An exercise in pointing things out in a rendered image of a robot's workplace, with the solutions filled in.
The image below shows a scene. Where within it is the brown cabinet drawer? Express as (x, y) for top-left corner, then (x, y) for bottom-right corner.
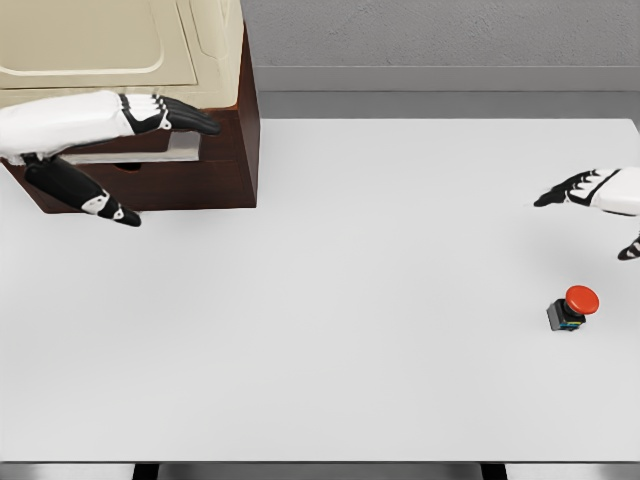
(58, 127), (204, 165)

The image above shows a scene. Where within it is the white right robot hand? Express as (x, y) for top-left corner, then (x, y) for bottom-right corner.
(533, 167), (640, 262)

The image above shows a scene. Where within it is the red push-button switch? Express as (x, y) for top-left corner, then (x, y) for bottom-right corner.
(546, 284), (600, 333)

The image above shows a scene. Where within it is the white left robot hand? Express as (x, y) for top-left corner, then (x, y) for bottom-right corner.
(0, 90), (222, 228)

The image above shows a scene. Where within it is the brown cabinet with cream top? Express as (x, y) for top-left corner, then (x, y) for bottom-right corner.
(0, 0), (262, 215)

